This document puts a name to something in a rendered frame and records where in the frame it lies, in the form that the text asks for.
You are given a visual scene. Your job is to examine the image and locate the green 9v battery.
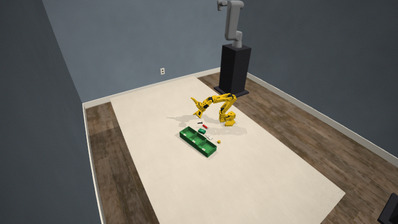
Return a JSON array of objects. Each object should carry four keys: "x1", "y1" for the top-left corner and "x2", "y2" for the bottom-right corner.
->
[{"x1": 198, "y1": 128, "x2": 206, "y2": 134}]

